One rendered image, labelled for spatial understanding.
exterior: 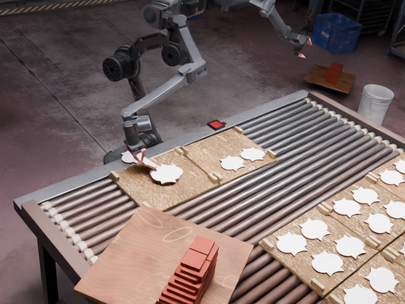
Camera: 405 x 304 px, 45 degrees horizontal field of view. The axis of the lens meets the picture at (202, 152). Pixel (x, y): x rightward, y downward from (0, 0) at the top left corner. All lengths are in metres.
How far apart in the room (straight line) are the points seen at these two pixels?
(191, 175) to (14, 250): 1.43
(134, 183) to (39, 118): 2.40
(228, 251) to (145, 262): 0.32
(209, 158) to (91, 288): 1.08
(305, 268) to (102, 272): 0.83
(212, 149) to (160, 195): 0.49
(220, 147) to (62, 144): 1.93
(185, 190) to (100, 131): 2.19
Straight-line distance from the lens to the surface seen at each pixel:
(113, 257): 1.89
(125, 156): 2.56
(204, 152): 2.62
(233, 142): 2.73
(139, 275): 1.83
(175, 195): 2.32
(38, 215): 2.21
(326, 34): 6.80
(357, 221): 2.43
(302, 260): 2.15
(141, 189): 2.33
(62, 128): 4.50
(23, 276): 3.25
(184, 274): 1.66
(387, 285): 2.18
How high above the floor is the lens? 2.43
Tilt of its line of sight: 35 degrees down
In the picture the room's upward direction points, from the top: 8 degrees clockwise
